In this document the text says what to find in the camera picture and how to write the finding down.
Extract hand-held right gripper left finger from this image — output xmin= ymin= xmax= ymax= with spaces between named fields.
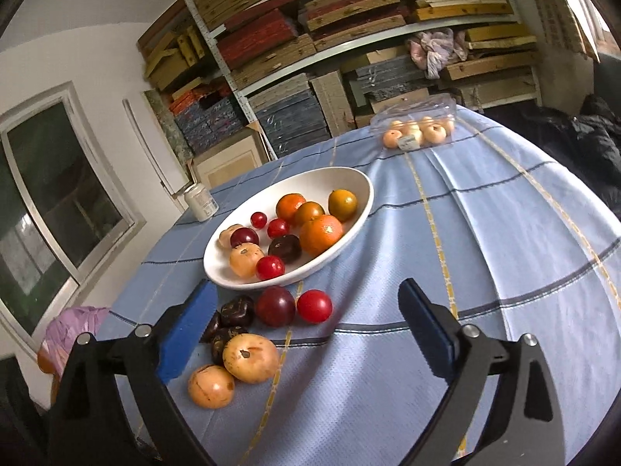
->
xmin=46 ymin=279 xmax=220 ymax=466

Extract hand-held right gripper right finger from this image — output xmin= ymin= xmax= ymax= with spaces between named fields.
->
xmin=398 ymin=278 xmax=571 ymax=466

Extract dark red plum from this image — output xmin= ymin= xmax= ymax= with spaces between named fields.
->
xmin=229 ymin=226 xmax=260 ymax=248
xmin=255 ymin=285 xmax=297 ymax=327
xmin=268 ymin=234 xmax=302 ymax=264

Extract bumpy orange tangerine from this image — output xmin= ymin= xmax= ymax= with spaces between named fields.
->
xmin=299 ymin=214 xmax=344 ymax=256

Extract yellow orange citrus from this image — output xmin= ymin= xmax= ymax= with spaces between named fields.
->
xmin=328 ymin=189 xmax=359 ymax=223
xmin=292 ymin=201 xmax=326 ymax=228

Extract white oval bowl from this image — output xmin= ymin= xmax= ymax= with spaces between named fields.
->
xmin=203 ymin=166 xmax=374 ymax=289

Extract pile of small pale fruits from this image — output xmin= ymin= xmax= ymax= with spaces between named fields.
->
xmin=383 ymin=116 xmax=456 ymax=149

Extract dark brown wrinkled fruit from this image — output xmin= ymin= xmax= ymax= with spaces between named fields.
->
xmin=200 ymin=311 xmax=223 ymax=344
xmin=220 ymin=295 xmax=255 ymax=328
xmin=210 ymin=326 xmax=249 ymax=366

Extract yellow pepino melon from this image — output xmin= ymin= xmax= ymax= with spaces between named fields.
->
xmin=222 ymin=333 xmax=280 ymax=384

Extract purple plastic bag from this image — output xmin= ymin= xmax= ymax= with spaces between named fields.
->
xmin=39 ymin=306 xmax=111 ymax=377

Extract white drink can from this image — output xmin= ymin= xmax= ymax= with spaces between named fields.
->
xmin=183 ymin=183 xmax=220 ymax=223

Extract cardboard box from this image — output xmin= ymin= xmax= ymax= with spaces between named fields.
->
xmin=188 ymin=123 xmax=272 ymax=190

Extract white framed window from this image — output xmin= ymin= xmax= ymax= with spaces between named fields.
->
xmin=0 ymin=82 xmax=146 ymax=345

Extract stack of dark blue mats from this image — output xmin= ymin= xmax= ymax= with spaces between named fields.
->
xmin=248 ymin=85 xmax=331 ymax=158
xmin=172 ymin=97 xmax=246 ymax=153

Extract clear plastic clamshell box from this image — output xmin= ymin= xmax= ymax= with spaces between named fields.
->
xmin=371 ymin=94 xmax=459 ymax=151

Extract stack of orange red mats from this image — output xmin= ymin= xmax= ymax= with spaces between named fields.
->
xmin=169 ymin=80 xmax=234 ymax=115

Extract tan leaning board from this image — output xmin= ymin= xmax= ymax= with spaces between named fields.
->
xmin=310 ymin=70 xmax=357 ymax=137

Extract black jacket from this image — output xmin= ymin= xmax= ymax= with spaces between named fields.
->
xmin=485 ymin=94 xmax=621 ymax=214

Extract stack of dark grey mats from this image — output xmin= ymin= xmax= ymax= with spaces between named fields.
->
xmin=347 ymin=56 xmax=437 ymax=103

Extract stack of yellow wooden boards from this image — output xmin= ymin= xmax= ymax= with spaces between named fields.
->
xmin=415 ymin=0 xmax=540 ymax=108

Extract pink plastic bag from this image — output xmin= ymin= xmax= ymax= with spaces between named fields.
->
xmin=410 ymin=29 xmax=469 ymax=78

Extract white metal shelf rack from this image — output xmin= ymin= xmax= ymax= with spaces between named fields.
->
xmin=184 ymin=0 xmax=544 ymax=166

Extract beige patterned curtain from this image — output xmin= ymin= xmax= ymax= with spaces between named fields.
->
xmin=521 ymin=0 xmax=600 ymax=56

